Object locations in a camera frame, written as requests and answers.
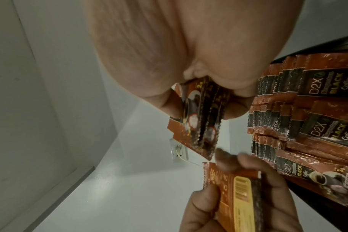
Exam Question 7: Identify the white wall socket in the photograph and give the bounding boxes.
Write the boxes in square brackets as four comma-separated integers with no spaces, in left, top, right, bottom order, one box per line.
[169,138,190,163]

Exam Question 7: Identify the cream power cord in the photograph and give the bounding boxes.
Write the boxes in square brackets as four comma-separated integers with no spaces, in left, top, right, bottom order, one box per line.
[176,146,205,168]

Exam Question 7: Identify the pile of orange coffee sachets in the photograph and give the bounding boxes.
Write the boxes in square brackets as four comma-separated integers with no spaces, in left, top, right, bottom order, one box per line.
[246,50,348,213]

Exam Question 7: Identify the black tray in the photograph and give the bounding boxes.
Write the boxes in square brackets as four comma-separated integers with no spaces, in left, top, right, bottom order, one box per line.
[270,33,348,232]

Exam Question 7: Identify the person's right hand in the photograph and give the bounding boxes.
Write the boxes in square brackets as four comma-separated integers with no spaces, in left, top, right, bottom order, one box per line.
[85,0,305,121]

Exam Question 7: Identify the person's left hand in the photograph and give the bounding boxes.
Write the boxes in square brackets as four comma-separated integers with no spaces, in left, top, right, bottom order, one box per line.
[178,148,305,232]

